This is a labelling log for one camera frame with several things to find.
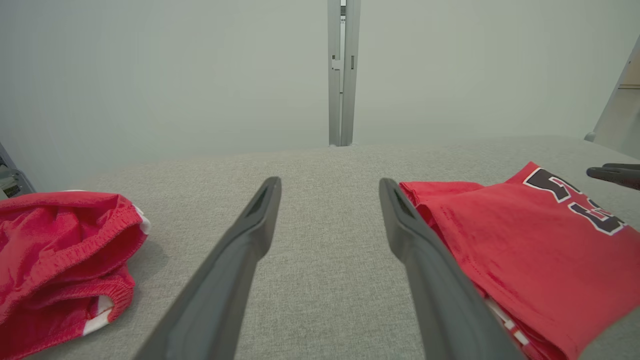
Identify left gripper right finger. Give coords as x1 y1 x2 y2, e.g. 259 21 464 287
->
378 177 526 360

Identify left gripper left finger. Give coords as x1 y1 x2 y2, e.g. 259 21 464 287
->
132 176 282 360

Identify red jersey shirt with lettering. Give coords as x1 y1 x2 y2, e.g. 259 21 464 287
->
399 161 640 360

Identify red shorts with white stripes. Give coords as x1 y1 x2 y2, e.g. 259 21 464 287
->
0 190 151 360

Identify grey device with label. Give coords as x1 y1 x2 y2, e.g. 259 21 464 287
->
0 142 37 201

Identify grey slanted metal frame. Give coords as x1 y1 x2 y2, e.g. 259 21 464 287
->
584 35 640 161

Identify grey metal frame post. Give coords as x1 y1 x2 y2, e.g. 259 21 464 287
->
327 0 362 147

